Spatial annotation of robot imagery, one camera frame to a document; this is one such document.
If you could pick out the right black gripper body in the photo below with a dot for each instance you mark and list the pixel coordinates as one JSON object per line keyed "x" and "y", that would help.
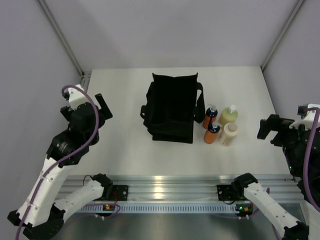
{"x": 286, "y": 137}

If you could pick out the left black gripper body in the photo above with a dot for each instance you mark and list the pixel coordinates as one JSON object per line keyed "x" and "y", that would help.
{"x": 104, "y": 112}

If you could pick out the beige wide-cap bottle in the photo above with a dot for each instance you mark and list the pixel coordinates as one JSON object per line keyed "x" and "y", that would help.
{"x": 228, "y": 134}

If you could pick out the yellow liquid bottle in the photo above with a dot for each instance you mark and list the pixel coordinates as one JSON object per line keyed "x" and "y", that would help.
{"x": 228, "y": 115}

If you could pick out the orange pump bottle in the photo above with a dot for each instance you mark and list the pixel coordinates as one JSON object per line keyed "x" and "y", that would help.
{"x": 211, "y": 133}
{"x": 210, "y": 116}

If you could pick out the black canvas bag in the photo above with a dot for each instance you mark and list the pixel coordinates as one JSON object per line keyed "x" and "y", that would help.
{"x": 173, "y": 105}

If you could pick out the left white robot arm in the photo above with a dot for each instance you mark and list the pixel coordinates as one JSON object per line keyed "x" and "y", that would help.
{"x": 42, "y": 216}

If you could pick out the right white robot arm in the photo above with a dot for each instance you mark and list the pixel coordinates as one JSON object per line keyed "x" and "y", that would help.
{"x": 306, "y": 167}

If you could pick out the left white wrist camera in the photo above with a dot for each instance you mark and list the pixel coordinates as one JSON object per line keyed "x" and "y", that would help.
{"x": 75, "y": 96}

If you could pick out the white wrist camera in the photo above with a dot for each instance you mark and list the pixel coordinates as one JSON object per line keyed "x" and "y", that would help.
{"x": 306, "y": 116}
{"x": 75, "y": 96}

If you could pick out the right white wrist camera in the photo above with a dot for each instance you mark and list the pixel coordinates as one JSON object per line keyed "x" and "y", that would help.
{"x": 306, "y": 116}

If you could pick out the white slotted cable duct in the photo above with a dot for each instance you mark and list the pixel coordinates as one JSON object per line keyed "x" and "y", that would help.
{"x": 163, "y": 208}

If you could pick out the aluminium mounting rail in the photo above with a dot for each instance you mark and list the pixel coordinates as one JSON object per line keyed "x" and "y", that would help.
{"x": 200, "y": 188}

